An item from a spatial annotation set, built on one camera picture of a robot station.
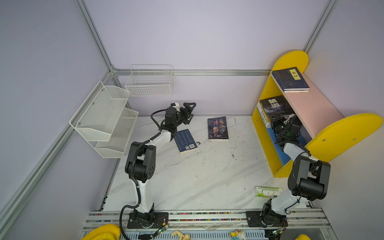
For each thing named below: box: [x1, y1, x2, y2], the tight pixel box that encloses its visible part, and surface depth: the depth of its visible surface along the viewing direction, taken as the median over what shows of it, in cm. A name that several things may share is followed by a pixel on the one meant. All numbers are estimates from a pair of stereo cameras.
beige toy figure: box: [171, 230, 191, 240], surface depth 70 cm
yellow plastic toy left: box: [81, 224, 121, 240], surface depth 68 cm
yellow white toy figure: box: [230, 229, 246, 240], surface depth 69 cm
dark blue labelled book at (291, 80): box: [271, 66, 310, 93], surface depth 82 cm
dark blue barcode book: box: [174, 129, 198, 154], surface depth 106 cm
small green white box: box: [254, 186, 283, 198], surface depth 80 cm
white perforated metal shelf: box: [69, 81, 131, 142], surface depth 70 cm
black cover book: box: [259, 95, 296, 120], surface depth 95 cm
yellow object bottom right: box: [294, 234, 311, 240], surface depth 68 cm
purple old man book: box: [207, 116, 229, 141], surface depth 113 cm
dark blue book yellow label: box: [283, 88, 310, 93], surface depth 78 cm
